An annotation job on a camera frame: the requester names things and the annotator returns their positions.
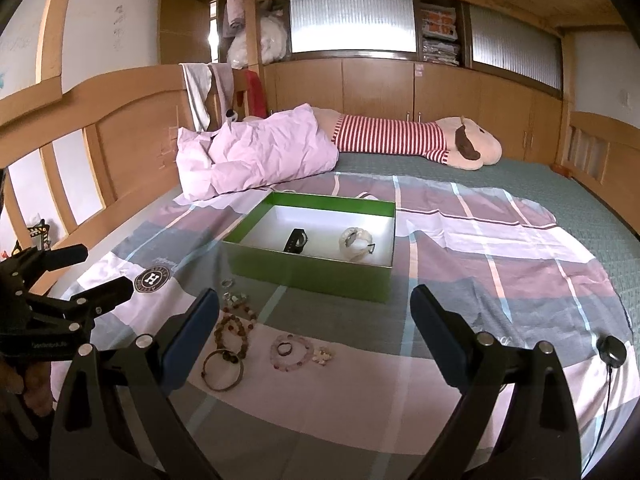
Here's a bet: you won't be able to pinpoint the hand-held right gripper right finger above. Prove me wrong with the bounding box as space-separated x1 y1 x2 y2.
400 284 583 480

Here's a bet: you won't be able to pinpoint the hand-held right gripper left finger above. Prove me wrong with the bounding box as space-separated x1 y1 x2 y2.
48 287 236 480

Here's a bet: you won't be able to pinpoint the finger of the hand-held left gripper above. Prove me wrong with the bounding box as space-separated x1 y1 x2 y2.
30 276 135 322
12 243 89 273

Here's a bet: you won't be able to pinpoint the dark metal bangle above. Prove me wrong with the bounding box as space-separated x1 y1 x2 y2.
201 349 245 392

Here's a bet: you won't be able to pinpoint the green cardboard box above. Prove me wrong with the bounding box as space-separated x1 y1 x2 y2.
221 191 397 304

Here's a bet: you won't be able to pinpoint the person's left hand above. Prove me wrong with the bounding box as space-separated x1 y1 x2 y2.
0 357 55 418

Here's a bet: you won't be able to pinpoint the black white patterned object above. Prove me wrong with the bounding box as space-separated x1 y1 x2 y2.
27 220 51 251

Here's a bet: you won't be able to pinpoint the plaid blanket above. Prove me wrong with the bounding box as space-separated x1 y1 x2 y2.
50 172 632 480

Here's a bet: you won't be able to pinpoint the black watch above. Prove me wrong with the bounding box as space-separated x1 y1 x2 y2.
283 228 308 254

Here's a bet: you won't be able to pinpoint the wooden headboard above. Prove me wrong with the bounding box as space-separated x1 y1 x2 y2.
0 65 266 296

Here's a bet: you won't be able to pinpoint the black round device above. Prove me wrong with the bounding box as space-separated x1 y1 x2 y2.
597 335 627 367

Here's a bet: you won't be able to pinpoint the striped plush toy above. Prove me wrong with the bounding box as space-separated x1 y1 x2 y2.
315 110 503 171

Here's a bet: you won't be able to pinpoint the pink quilt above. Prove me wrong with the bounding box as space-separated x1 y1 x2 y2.
175 104 340 201

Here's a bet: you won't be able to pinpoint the green bed mat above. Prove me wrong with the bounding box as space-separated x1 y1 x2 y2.
320 152 640 311

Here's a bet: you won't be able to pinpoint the grey white cloth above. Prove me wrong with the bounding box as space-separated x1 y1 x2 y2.
179 62 216 131

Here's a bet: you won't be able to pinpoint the pink cloth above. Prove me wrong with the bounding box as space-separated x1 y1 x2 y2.
209 62 236 111

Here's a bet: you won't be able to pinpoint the wooden footboard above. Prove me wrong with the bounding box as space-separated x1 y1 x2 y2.
552 110 640 241

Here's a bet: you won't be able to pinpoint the red cloth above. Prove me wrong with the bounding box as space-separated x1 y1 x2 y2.
245 70 268 118

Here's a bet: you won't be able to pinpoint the tall wooden wardrobe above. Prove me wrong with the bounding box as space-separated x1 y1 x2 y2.
132 0 221 66

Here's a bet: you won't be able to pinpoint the white plastic bag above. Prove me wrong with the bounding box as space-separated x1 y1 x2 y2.
227 37 261 68
257 10 291 63

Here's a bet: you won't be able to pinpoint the narrow frosted window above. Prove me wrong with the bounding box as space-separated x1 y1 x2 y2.
470 7 563 91

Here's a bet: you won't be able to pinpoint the stack of packets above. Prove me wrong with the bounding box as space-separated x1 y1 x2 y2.
419 2 461 66

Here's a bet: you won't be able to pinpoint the hanging pink clothes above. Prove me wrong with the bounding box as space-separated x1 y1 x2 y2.
222 0 246 41

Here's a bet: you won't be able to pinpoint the wide frosted window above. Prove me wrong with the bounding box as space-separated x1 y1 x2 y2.
289 0 417 56

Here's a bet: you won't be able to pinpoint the brown bead bracelet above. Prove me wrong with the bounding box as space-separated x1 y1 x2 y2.
214 313 250 360

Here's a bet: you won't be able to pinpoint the small mixed bead bracelet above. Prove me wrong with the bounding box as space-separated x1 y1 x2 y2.
222 291 258 322

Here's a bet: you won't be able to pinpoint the pink bead bracelet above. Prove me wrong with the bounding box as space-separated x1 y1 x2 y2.
271 334 315 373

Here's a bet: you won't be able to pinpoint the thin black cable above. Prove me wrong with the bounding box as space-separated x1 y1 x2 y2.
592 362 613 456

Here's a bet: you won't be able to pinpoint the wooden wall cabinets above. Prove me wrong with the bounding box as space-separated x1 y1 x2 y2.
262 55 571 166

